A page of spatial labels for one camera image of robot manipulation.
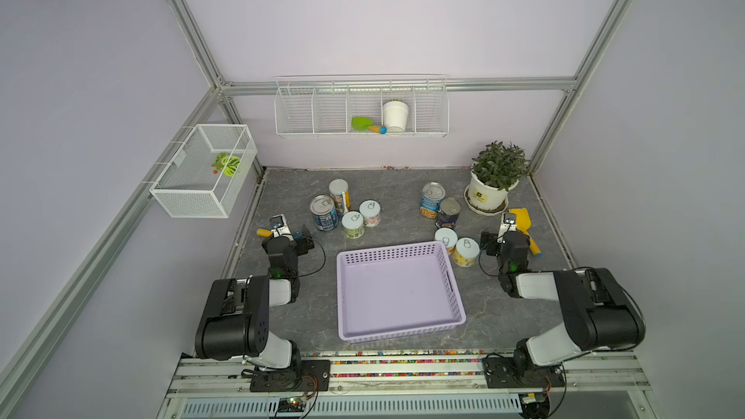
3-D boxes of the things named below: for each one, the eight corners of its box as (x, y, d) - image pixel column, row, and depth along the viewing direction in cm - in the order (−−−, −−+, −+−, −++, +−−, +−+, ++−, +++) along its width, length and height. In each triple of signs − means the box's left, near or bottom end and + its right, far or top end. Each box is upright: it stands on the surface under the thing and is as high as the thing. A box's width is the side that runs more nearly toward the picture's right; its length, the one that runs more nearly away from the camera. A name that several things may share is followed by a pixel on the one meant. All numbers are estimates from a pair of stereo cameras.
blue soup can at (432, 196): (415, 215, 109) (418, 194, 99) (423, 200, 114) (427, 179, 104) (434, 222, 107) (439, 201, 97) (441, 207, 111) (446, 185, 102)
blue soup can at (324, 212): (314, 232, 103) (307, 215, 95) (317, 212, 109) (312, 194, 101) (336, 232, 103) (332, 215, 95) (339, 211, 109) (335, 194, 101)
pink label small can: (365, 228, 105) (364, 218, 100) (360, 212, 110) (358, 202, 105) (383, 224, 106) (383, 214, 101) (377, 208, 111) (377, 197, 106)
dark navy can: (432, 225, 105) (435, 208, 97) (442, 211, 109) (446, 194, 101) (448, 234, 103) (454, 218, 95) (458, 219, 107) (464, 202, 99)
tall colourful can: (333, 220, 108) (327, 196, 96) (335, 203, 113) (330, 178, 101) (351, 220, 108) (347, 196, 96) (353, 203, 113) (349, 178, 101)
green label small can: (342, 239, 102) (340, 230, 97) (344, 219, 107) (342, 210, 103) (363, 239, 102) (362, 230, 97) (364, 219, 107) (364, 210, 103)
